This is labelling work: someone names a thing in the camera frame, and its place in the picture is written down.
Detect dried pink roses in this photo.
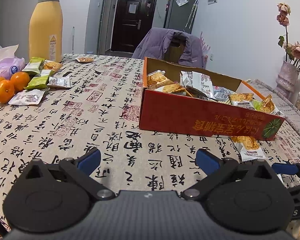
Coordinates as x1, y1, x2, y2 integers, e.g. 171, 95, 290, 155
276, 3, 300, 71

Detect silver yellow long snack bag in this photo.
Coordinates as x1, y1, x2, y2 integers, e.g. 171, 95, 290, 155
213, 86, 234, 102

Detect grey refrigerator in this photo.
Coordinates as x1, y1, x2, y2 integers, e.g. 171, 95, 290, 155
164, 0, 198, 34

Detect oat crisp packet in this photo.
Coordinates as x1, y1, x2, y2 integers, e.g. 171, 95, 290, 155
147, 70, 174, 90

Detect wooden chair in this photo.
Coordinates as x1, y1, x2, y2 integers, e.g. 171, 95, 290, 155
164, 38, 185, 64

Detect pumpkin seed crisp packet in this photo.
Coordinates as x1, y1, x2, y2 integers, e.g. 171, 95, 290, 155
231, 136, 267, 162

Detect white nutrition label packet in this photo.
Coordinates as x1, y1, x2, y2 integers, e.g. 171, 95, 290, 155
180, 71, 215, 100

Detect yellow thermos bottle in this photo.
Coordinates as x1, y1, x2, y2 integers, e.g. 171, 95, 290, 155
29, 0, 63, 62

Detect orange cardboard box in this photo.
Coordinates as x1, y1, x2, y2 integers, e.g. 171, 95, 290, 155
139, 57, 285, 140

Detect purple tissue pack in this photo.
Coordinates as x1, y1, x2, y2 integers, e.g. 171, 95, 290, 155
0, 44, 25, 80

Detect purple jacket on chair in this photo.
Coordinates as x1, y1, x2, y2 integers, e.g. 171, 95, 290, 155
132, 27, 206, 69

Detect dark entrance door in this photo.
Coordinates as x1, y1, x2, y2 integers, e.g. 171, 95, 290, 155
111, 0, 157, 53

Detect pink ceramic vase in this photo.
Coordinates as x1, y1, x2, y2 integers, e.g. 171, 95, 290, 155
276, 61, 300, 99

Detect green packet near tangerines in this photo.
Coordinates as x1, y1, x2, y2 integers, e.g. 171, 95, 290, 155
23, 57, 45, 76

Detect calligraphy print tablecloth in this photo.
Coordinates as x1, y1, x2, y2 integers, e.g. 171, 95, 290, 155
0, 53, 300, 240

